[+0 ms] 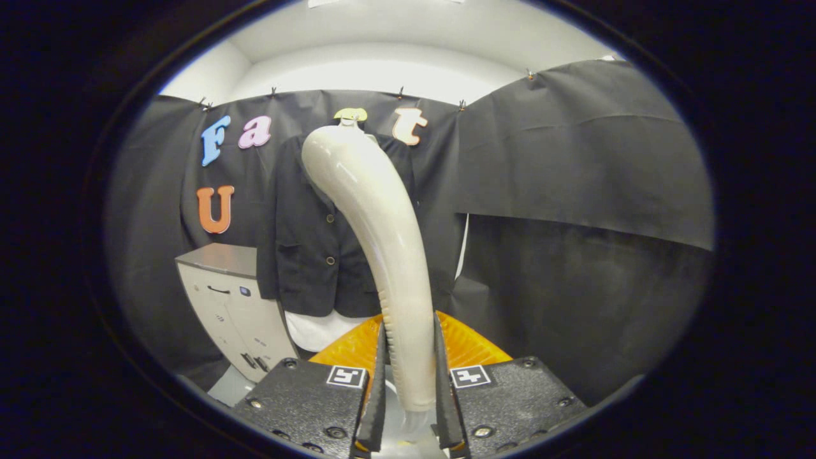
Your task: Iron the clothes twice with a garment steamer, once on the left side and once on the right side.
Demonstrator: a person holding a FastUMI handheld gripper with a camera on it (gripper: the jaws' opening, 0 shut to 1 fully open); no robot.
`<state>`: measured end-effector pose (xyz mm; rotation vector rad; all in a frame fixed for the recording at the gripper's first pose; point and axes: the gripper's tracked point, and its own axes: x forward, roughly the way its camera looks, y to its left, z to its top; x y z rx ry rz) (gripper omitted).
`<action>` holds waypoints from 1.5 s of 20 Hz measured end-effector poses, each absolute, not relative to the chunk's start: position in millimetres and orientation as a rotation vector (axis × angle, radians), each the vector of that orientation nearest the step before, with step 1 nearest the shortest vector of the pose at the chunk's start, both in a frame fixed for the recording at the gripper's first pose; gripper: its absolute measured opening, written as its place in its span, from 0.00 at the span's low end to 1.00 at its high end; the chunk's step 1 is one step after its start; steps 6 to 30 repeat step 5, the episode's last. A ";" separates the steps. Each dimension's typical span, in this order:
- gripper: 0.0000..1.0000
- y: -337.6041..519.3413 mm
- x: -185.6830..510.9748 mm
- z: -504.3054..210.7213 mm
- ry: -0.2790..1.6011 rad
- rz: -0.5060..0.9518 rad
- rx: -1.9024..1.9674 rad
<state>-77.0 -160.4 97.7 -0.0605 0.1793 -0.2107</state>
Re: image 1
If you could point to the grey cabinet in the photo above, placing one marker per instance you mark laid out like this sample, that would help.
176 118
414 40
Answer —
223 299

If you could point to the black blazer jacket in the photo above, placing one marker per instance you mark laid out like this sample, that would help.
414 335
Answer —
306 255

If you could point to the white garment steamer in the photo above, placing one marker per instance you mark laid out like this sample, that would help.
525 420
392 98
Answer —
389 242

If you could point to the white shirt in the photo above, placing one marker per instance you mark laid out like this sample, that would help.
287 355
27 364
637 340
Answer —
312 328

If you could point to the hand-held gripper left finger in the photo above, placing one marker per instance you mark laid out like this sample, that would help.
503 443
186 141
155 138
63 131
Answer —
376 395

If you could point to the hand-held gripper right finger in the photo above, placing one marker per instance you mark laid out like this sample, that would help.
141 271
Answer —
446 395

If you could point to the black backdrop cloth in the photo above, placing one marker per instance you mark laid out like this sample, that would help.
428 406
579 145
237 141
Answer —
574 159

